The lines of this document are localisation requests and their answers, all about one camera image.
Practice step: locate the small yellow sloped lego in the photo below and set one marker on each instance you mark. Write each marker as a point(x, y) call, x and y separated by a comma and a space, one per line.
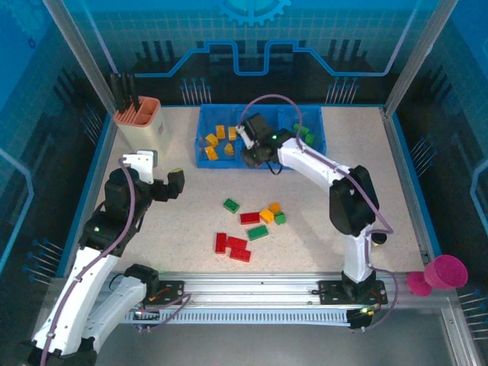
point(228, 149)

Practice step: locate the long yellow lego brick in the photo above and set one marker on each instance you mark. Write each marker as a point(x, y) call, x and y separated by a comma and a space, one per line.
point(210, 153)

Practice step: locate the yellow curved lego piece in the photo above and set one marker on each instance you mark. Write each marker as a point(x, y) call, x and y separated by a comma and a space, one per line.
point(210, 139)

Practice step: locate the long red lego brick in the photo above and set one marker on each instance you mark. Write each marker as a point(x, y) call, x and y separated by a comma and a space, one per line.
point(220, 243)
point(236, 242)
point(249, 218)
point(240, 254)

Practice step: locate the long green lego brick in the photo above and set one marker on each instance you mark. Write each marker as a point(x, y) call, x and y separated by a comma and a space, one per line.
point(258, 232)

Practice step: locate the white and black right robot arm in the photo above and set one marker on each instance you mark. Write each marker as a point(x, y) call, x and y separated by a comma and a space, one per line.
point(312, 160)

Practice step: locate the small orange-yellow lego brick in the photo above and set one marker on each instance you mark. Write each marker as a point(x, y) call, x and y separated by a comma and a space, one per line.
point(275, 207)

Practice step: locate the beige utensil holder pink rim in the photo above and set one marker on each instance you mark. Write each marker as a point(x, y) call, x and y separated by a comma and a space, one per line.
point(145, 129)

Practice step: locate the small green lego brick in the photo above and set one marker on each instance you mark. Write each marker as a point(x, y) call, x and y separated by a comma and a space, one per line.
point(280, 219)

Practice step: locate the small black controller board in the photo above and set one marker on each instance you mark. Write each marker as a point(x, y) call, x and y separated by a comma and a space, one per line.
point(149, 316)
point(360, 318)

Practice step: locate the small beige bottle dark cap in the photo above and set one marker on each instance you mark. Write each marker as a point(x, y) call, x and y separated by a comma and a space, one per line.
point(379, 239)

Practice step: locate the grey metal platform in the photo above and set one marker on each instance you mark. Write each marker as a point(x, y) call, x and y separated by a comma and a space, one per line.
point(248, 347)

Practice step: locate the magenta foam goblet shape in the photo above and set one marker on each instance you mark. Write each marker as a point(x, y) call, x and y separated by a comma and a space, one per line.
point(446, 270)

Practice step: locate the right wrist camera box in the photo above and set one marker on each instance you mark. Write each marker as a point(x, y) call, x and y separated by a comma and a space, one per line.
point(257, 124)

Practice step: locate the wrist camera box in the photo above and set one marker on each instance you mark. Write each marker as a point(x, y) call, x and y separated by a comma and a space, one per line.
point(141, 165)
point(257, 124)

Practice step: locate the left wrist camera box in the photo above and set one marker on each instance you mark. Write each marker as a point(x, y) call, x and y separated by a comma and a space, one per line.
point(141, 165)

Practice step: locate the blue table border frame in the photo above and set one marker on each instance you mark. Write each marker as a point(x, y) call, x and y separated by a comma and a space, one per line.
point(63, 267)

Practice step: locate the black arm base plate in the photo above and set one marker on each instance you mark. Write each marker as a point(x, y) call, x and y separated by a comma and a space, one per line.
point(329, 293)
point(173, 293)

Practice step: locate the aluminium mounting rail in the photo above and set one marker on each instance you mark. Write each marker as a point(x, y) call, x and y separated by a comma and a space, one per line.
point(248, 289)

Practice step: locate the aluminium frame post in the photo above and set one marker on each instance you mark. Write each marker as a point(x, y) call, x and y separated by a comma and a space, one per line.
point(418, 57)
point(84, 57)

